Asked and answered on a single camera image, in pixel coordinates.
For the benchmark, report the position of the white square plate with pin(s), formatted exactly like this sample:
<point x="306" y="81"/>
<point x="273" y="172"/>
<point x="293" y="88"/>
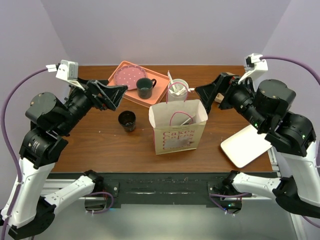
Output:
<point x="245" y="146"/>

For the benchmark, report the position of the white cylindrical container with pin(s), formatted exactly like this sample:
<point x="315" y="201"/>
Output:
<point x="178" y="90"/>

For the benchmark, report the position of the cream and pink paper bag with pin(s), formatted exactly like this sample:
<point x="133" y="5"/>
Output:
<point x="169" y="136"/>

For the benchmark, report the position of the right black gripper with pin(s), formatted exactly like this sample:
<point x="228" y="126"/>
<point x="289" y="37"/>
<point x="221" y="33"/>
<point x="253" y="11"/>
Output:
<point x="207" y="93"/>

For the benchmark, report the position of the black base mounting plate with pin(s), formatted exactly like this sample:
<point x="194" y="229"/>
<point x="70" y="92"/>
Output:
<point x="162" y="188"/>

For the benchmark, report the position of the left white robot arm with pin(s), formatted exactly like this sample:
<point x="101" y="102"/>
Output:
<point x="29" y="213"/>

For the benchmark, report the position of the dark green mug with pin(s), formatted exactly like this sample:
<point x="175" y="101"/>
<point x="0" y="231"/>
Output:
<point x="145" y="87"/>

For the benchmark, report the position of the brown cardboard cup carrier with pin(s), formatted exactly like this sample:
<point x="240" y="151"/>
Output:
<point x="219" y="98"/>

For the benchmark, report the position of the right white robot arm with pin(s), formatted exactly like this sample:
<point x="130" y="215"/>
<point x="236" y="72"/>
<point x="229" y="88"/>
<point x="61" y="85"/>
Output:
<point x="267" y="109"/>

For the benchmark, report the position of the black plastic cup stack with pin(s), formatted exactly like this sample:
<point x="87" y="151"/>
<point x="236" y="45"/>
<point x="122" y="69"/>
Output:
<point x="127" y="119"/>

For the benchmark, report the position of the aluminium frame rail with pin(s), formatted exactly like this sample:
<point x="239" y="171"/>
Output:
<point x="273" y="160"/>

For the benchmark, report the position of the pink polka dot plate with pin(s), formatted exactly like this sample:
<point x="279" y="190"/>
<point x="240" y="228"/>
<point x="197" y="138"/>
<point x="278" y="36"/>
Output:
<point x="129" y="75"/>

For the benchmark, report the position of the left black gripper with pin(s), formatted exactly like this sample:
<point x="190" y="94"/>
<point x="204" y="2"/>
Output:
<point x="111" y="96"/>

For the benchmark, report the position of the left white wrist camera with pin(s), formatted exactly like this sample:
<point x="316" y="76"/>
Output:
<point x="66" y="71"/>

